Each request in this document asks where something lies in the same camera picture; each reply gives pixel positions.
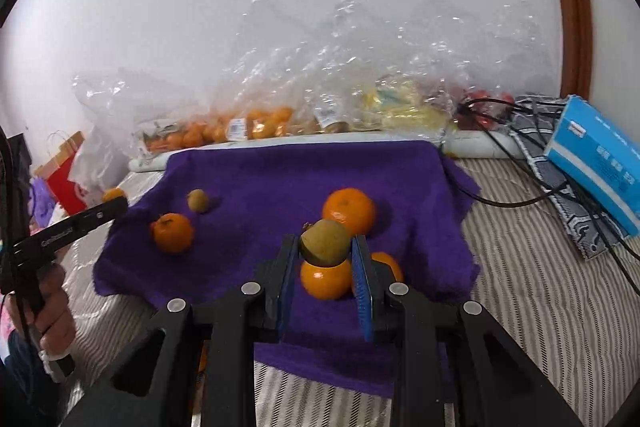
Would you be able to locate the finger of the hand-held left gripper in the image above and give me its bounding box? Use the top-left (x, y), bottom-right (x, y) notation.
top-left (65, 197), bottom-right (130, 239)

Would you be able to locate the blue tissue box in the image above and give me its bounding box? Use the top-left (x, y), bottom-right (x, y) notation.
top-left (544, 95), bottom-right (640, 238)

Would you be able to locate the red paper bag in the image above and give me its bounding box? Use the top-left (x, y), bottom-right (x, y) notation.
top-left (34, 147), bottom-right (89, 216)

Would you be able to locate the purple towel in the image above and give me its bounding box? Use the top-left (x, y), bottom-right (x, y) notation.
top-left (94, 139), bottom-right (482, 400)

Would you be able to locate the clear bag of small oranges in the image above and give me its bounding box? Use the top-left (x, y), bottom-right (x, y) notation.
top-left (72, 69), bottom-right (232, 154)

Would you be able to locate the purple plush toy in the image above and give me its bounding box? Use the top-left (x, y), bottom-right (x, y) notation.
top-left (27, 179), bottom-right (57, 229)

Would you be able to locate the clear bag of yellow fruit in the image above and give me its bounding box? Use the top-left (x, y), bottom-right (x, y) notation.
top-left (305, 0), bottom-right (453, 136)

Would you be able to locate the clear bag of red fruit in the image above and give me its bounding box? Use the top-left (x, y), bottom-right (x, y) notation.
top-left (415, 2), bottom-right (553, 134)

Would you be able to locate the white plastic bag red print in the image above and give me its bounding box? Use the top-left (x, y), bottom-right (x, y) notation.
top-left (70, 127), bottom-right (132, 204)

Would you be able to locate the brown wooden door frame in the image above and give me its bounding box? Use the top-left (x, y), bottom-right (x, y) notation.
top-left (535, 0), bottom-right (594, 100)

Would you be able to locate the person's left forearm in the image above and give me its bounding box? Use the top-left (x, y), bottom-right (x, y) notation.
top-left (0, 332), bottom-right (66, 427)

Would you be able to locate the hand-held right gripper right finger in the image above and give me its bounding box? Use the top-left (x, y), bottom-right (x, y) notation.
top-left (350, 234), bottom-right (583, 427)

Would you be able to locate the small brown-green kiwi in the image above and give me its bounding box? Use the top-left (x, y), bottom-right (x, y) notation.
top-left (187, 189), bottom-right (210, 213)

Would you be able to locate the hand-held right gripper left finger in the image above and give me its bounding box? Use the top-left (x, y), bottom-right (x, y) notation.
top-left (60, 234), bottom-right (301, 427)

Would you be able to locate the navy patterned cloth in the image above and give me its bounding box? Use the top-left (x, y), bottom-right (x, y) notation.
top-left (510, 96), bottom-right (640, 261)

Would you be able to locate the black cable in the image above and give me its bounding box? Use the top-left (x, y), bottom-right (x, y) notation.
top-left (440, 99), bottom-right (640, 298)

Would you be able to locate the person's left hand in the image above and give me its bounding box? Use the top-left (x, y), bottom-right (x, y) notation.
top-left (36, 264), bottom-right (77, 361)

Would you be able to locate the large orange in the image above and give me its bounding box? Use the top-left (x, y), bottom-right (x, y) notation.
top-left (321, 188), bottom-right (377, 238)

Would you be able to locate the orange with leafy stem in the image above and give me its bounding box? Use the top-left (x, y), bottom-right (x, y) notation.
top-left (151, 213), bottom-right (195, 255)

